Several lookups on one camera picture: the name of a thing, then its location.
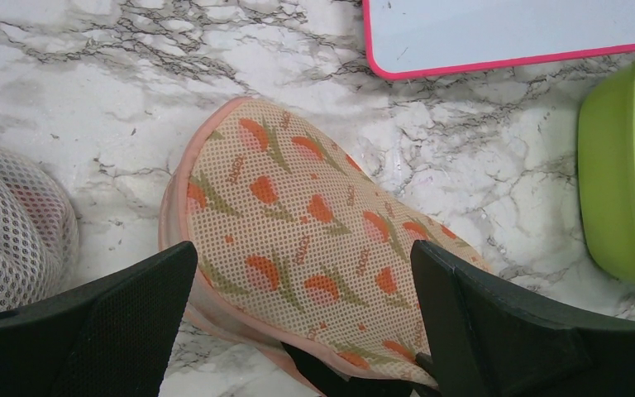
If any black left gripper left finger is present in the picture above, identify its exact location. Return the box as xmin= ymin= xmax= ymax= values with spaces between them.
xmin=0 ymin=242 xmax=198 ymax=396

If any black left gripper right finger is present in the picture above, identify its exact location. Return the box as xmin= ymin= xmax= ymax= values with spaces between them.
xmin=411 ymin=240 xmax=635 ymax=396

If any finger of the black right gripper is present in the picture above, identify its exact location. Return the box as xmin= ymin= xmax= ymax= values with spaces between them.
xmin=282 ymin=343 xmax=438 ymax=397

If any floral mesh laundry bag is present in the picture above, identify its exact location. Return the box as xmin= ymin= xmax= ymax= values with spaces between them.
xmin=158 ymin=98 xmax=488 ymax=388

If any beige cylindrical mesh laundry bag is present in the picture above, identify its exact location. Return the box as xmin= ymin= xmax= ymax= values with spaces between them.
xmin=0 ymin=148 xmax=79 ymax=313

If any green plastic tray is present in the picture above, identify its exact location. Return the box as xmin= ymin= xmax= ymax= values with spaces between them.
xmin=577 ymin=60 xmax=635 ymax=284

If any pink framed whiteboard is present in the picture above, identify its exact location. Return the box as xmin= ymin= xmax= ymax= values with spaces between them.
xmin=362 ymin=0 xmax=635 ymax=79

